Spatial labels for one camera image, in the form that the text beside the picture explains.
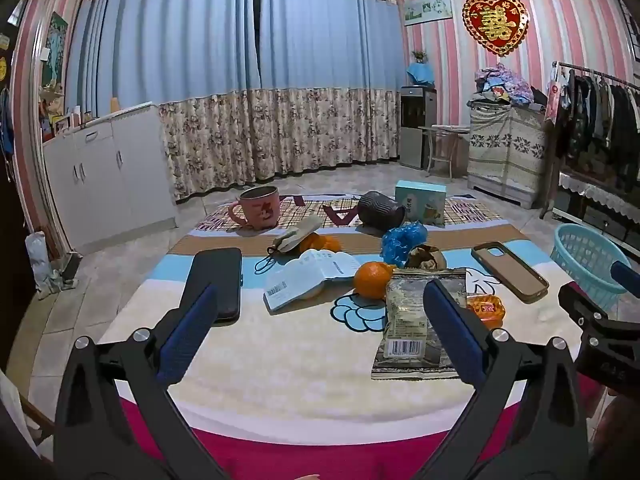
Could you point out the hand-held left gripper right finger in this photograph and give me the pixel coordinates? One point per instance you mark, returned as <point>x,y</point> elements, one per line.
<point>452,325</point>

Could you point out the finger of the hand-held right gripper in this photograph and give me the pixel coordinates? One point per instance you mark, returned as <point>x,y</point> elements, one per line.
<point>582,305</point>
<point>625,272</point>

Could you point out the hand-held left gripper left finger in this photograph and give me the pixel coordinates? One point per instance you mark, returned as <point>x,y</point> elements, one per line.
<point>190,325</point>

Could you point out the teal plastic basket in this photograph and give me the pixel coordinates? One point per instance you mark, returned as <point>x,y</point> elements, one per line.
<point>585,255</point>

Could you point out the grey snack wrapper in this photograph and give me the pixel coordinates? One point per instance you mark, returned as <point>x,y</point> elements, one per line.
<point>405,320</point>

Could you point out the brown paper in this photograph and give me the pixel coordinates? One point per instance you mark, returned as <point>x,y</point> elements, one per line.
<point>425,257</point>

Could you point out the orange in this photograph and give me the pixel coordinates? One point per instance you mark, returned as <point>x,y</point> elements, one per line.
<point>372,280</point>
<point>309,244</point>

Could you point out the blue plastic bag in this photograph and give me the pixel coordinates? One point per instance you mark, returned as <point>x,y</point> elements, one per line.
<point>400,242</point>

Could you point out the white paper packet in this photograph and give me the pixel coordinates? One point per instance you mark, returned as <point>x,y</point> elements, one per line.
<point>310,272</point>

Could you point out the person's right forearm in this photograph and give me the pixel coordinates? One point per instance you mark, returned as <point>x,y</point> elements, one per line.
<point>620,435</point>

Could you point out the small orange packet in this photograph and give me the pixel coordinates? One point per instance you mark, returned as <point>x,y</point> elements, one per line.
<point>485,307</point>

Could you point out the black phone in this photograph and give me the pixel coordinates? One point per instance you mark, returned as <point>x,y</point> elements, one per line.
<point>220,275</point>

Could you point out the low stand with lace cloth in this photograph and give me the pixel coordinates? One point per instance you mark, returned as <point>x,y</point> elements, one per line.
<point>595,200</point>

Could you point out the brown phone case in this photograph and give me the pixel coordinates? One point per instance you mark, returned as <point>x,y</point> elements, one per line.
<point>510,270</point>

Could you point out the teal box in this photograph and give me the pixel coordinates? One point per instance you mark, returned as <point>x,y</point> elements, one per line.
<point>420,200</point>

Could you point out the pink mug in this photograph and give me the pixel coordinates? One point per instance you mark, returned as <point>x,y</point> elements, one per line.
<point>260,207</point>

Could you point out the dark ribbed cup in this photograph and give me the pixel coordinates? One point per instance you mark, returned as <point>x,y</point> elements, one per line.
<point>380,208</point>

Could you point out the beige face mask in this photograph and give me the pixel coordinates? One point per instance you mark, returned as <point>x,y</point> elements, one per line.
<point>295,235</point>

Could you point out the row of hanging clothes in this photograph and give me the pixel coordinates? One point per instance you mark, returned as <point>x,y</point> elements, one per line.
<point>605,115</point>

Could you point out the grey crumpled bag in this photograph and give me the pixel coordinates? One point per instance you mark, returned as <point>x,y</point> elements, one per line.
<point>42,265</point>

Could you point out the cabinet with patterned cover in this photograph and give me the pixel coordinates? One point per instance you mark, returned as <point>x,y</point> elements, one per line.
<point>505,150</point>

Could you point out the white cabinet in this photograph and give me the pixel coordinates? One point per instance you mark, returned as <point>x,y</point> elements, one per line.
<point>115,170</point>

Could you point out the magenta cloth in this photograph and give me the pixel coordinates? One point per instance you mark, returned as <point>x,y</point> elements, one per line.
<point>320,452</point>

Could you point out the pink hanging bag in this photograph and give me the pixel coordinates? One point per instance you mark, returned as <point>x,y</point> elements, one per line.
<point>554,97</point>

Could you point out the small folding table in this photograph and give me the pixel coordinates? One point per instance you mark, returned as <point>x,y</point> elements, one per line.
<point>445,132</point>

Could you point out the water dispenser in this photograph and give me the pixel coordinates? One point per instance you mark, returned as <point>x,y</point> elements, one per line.
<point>415,125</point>

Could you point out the metal clothes rack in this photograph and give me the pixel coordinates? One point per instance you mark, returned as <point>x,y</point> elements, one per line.
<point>562,64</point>

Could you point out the pile of clothes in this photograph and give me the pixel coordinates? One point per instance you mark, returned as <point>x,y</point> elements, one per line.
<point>500,85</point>

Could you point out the blue cloth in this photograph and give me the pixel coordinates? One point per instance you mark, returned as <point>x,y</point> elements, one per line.
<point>420,74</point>

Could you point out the blue floral curtain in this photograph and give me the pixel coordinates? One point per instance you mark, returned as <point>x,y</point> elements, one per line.
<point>330,60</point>
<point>165,60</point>

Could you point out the small potted plant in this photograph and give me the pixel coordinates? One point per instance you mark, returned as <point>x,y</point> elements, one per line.
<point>419,56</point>

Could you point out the red heart wall decoration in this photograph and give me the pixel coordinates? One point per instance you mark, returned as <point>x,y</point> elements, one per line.
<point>495,25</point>

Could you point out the wall painting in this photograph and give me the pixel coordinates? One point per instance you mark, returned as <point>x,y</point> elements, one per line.
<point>56,50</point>

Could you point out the landscape wall poster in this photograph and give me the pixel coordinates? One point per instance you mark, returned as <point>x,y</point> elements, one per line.
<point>427,9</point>

